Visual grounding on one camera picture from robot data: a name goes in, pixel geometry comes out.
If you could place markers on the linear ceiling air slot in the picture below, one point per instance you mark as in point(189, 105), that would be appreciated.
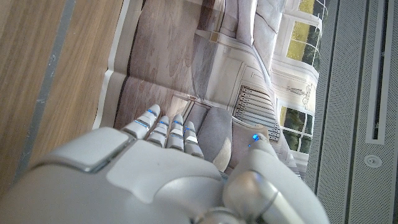
point(377, 93)

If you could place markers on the round white ceiling fixture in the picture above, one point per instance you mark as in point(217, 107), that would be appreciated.
point(372, 161)

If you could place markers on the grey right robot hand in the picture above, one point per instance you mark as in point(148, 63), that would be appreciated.
point(140, 180)

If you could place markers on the printed living room backdrop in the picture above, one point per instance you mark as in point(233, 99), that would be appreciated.
point(192, 56)

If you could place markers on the grey tape table outline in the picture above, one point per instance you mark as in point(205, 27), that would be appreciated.
point(49, 74)

